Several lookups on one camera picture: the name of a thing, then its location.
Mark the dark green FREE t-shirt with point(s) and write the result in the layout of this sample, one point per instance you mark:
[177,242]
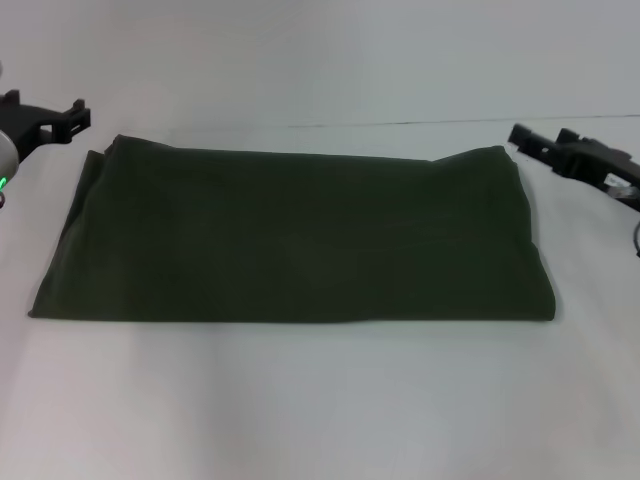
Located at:
[300,235]

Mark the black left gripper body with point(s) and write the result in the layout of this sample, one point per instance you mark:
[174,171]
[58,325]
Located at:
[22,130]

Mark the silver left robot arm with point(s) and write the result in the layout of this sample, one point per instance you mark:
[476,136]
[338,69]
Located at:
[6,160]

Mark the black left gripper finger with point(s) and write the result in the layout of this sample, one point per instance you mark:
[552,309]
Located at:
[72,122]
[10,98]

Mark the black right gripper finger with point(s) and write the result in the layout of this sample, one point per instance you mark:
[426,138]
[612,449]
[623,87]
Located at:
[575,137]
[530,142]

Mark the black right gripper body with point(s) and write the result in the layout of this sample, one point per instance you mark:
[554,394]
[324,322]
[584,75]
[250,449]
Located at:
[600,167]

